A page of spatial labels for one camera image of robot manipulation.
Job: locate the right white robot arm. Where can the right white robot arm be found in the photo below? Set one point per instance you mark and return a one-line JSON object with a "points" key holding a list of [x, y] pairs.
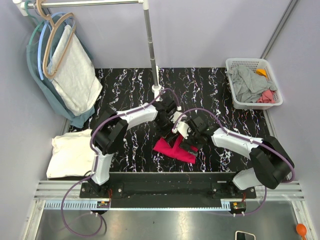
{"points": [[270, 162]]}

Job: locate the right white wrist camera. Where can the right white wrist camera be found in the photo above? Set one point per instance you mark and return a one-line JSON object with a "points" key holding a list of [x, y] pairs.
{"points": [[182, 128]]}

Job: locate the pink red t shirt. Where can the pink red t shirt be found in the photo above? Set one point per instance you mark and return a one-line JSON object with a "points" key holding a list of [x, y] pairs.
{"points": [[174, 151]]}

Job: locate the cream folded t shirt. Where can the cream folded t shirt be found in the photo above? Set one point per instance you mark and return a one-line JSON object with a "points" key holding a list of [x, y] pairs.
{"points": [[71, 155]]}

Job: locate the orange garment in basket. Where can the orange garment in basket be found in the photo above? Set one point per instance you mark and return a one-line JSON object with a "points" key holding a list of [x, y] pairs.
{"points": [[261, 72]]}

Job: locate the blue plastic hanger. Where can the blue plastic hanger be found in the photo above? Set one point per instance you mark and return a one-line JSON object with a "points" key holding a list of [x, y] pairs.
{"points": [[40, 42]]}

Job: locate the white plastic laundry basket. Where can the white plastic laundry basket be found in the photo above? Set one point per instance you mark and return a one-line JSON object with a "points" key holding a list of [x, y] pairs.
{"points": [[253, 64]]}

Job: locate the green plastic hanger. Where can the green plastic hanger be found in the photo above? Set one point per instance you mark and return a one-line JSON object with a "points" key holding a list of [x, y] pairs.
{"points": [[39, 26]]}

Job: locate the white towel on hanger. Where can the white towel on hanger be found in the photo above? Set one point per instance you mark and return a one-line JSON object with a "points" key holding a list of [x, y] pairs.
{"points": [[75, 80]]}

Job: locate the aluminium frame rail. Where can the aluminium frame rail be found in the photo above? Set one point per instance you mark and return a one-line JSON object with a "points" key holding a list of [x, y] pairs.
{"points": [[59, 213]]}

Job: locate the metal clothes rack stand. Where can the metal clothes rack stand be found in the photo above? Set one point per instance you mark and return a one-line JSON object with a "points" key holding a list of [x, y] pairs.
{"points": [[40, 4]]}

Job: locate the teal garment on hanger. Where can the teal garment on hanger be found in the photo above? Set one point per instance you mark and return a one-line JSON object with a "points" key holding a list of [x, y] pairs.
{"points": [[49, 91]]}

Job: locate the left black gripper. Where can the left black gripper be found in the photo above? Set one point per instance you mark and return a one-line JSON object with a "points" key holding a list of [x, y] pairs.
{"points": [[170, 135]]}

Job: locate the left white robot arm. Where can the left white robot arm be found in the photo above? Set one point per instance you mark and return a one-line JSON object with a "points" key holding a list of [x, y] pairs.
{"points": [[109, 132]]}

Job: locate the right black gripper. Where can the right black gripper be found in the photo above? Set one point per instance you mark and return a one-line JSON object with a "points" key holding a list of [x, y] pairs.
{"points": [[189, 144]]}

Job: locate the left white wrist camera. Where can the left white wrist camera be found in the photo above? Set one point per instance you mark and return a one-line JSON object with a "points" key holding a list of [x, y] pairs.
{"points": [[178, 113]]}

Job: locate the smartphone with white edge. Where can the smartphone with white edge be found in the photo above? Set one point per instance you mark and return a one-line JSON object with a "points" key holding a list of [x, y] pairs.
{"points": [[241, 235]]}

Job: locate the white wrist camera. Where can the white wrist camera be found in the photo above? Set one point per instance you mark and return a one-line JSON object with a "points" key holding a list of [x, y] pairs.
{"points": [[182, 128], [178, 113]]}

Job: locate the salmon pink t shirt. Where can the salmon pink t shirt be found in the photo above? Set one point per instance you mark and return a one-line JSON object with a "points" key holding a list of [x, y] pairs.
{"points": [[267, 97]]}

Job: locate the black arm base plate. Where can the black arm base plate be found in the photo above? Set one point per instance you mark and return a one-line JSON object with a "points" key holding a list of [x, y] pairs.
{"points": [[167, 190]]}

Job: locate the orange ball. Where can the orange ball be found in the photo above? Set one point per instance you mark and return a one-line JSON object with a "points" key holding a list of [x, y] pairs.
{"points": [[301, 231]]}

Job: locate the grey t shirt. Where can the grey t shirt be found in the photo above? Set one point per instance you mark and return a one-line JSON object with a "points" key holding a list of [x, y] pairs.
{"points": [[247, 85]]}

